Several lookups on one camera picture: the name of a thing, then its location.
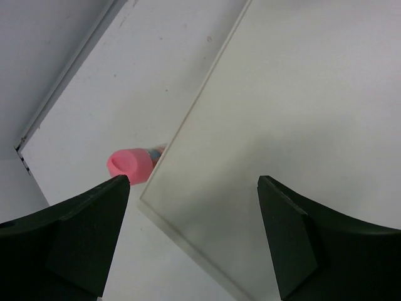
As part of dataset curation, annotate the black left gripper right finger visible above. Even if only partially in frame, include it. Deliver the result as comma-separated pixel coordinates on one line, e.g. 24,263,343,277
258,176,400,300

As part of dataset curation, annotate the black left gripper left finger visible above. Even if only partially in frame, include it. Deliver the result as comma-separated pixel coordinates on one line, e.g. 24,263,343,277
1,176,130,300

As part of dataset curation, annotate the white drawer organizer box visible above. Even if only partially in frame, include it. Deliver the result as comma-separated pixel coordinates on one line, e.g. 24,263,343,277
139,1,400,300

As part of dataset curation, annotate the pink capped glue stick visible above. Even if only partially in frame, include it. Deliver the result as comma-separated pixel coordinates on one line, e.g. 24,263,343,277
106,144,167,186

